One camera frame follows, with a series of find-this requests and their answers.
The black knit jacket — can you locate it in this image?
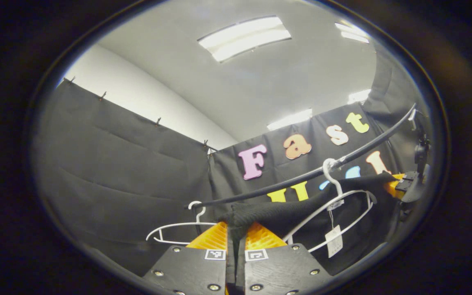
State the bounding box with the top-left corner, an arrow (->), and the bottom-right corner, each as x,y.
219,171 -> 400,276

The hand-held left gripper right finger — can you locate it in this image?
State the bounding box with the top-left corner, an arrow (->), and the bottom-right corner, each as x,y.
236,221 -> 335,295

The black metal clothes rack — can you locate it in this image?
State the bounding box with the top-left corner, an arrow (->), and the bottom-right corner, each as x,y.
184,103 -> 418,210

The white plastic hanger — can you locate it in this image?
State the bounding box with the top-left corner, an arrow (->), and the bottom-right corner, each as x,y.
282,158 -> 375,253
146,201 -> 218,245

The black backdrop cloth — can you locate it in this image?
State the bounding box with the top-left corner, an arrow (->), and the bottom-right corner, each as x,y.
31,78 -> 433,277

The rectangular ceiling light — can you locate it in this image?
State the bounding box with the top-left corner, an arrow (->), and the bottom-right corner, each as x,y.
197,16 -> 292,63
335,23 -> 371,43

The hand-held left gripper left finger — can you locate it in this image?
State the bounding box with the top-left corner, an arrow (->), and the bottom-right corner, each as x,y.
142,221 -> 231,295

